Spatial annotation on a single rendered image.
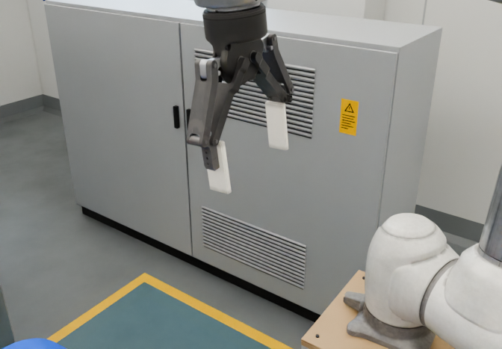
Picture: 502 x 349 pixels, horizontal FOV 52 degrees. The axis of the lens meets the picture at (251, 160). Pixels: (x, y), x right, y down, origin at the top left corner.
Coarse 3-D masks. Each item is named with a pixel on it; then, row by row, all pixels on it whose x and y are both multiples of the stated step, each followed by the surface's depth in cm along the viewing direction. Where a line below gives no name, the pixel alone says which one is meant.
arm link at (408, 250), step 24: (408, 216) 109; (384, 240) 106; (408, 240) 102; (432, 240) 102; (384, 264) 105; (408, 264) 102; (432, 264) 101; (384, 288) 107; (408, 288) 102; (384, 312) 110; (408, 312) 104
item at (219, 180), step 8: (224, 144) 62; (224, 152) 62; (224, 160) 62; (224, 168) 63; (208, 176) 65; (216, 176) 64; (224, 176) 63; (216, 184) 64; (224, 184) 64; (224, 192) 64
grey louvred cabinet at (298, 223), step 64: (64, 0) 302; (128, 0) 302; (192, 0) 302; (64, 64) 310; (128, 64) 276; (192, 64) 249; (320, 64) 208; (384, 64) 192; (64, 128) 334; (128, 128) 295; (256, 128) 239; (320, 128) 218; (384, 128) 201; (128, 192) 316; (192, 192) 281; (256, 192) 253; (320, 192) 230; (384, 192) 215; (192, 256) 307; (256, 256) 268; (320, 256) 243
